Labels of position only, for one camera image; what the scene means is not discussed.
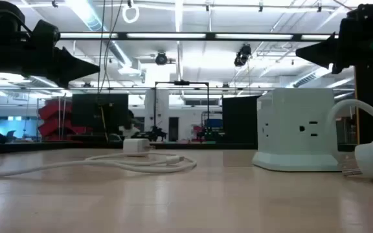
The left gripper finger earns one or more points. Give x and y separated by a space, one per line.
73 69

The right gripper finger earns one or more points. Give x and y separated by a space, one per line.
322 51

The white cube power strip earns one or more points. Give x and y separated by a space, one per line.
290 129

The white USB charger block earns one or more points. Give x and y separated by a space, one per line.
134 146

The black screen panel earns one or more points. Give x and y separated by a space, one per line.
86 110

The red stacked bins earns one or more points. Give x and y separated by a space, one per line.
52 126

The black hanging spot lamp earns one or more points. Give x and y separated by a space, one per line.
242 56

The person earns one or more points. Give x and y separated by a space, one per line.
129 131

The round black ceiling lamp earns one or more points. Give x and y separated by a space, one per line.
161 59

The black upright board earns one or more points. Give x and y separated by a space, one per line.
240 119

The small blue storage box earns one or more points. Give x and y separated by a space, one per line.
214 123

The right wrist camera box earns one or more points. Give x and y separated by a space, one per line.
355 24

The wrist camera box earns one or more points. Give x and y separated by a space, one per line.
45 32
355 24

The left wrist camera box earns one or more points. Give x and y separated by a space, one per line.
45 32

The black table frame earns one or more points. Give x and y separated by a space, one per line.
76 146

